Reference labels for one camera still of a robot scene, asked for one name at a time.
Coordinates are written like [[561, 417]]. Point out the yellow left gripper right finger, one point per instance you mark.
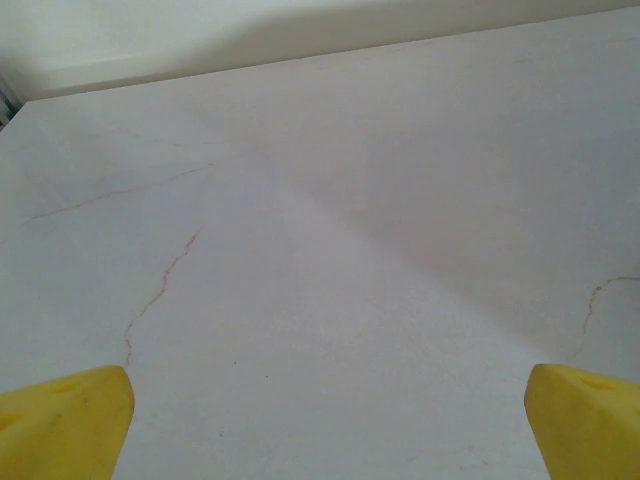
[[590, 425]]

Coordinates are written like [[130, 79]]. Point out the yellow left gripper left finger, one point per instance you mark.
[[60, 425]]

